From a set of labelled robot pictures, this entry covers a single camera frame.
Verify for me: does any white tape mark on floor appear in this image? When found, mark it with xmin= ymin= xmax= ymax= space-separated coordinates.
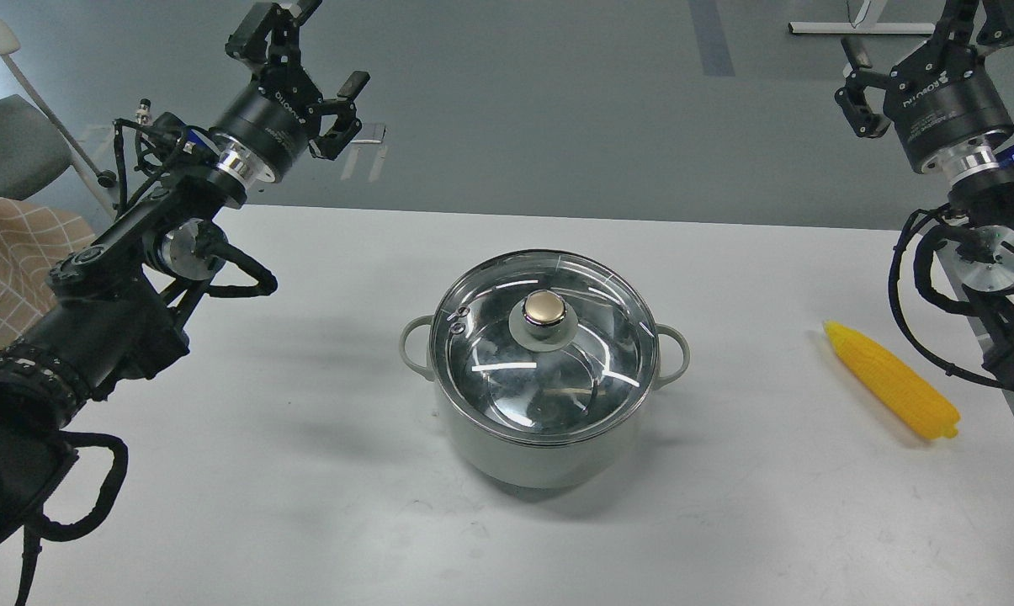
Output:
xmin=340 ymin=122 xmax=389 ymax=183

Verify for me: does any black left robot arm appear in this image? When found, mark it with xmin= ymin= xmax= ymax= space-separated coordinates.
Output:
xmin=0 ymin=1 xmax=369 ymax=605

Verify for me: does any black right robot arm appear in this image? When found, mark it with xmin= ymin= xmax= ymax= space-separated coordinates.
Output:
xmin=834 ymin=1 xmax=1014 ymax=394

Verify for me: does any grey pot with steel rim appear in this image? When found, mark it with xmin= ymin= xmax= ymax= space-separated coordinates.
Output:
xmin=399 ymin=306 xmax=691 ymax=490

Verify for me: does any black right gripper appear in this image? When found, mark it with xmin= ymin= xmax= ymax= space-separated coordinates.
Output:
xmin=835 ymin=1 xmax=1014 ymax=175

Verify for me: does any yellow corn cob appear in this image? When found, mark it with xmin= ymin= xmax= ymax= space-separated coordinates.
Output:
xmin=822 ymin=321 xmax=961 ymax=440

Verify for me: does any white table leg base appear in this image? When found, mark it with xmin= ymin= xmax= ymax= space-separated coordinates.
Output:
xmin=787 ymin=1 xmax=935 ymax=37

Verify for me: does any beige checked cloth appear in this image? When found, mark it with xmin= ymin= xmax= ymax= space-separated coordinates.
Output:
xmin=0 ymin=197 xmax=94 ymax=349

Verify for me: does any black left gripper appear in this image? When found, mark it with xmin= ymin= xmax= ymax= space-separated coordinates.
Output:
xmin=210 ymin=1 xmax=369 ymax=183

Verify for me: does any glass lid with gold knob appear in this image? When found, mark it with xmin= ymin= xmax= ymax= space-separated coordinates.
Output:
xmin=428 ymin=249 xmax=660 ymax=445

